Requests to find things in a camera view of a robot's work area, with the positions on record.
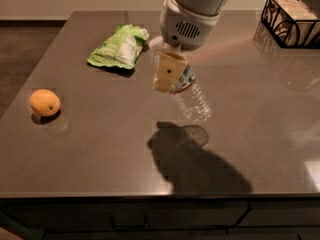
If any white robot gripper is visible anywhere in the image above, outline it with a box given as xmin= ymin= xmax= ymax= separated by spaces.
xmin=154 ymin=0 xmax=219 ymax=93

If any clear plastic water bottle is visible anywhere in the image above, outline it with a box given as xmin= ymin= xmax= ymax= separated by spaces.
xmin=149 ymin=36 xmax=212 ymax=123

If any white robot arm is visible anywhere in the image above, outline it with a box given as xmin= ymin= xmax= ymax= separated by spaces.
xmin=149 ymin=0 xmax=227 ymax=92

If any green chip bag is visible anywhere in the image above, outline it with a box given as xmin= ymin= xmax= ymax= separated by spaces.
xmin=87 ymin=24 xmax=150 ymax=70

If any orange fruit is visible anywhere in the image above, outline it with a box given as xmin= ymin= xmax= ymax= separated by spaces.
xmin=29 ymin=89 xmax=61 ymax=117

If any dark counter drawer front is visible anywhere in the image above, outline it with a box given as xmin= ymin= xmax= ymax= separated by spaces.
xmin=5 ymin=200 xmax=248 ymax=232

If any black wire napkin holder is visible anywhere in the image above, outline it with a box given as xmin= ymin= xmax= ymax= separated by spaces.
xmin=261 ymin=0 xmax=320 ymax=49

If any black drawer handle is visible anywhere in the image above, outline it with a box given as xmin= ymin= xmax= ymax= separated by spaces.
xmin=110 ymin=216 xmax=148 ymax=230

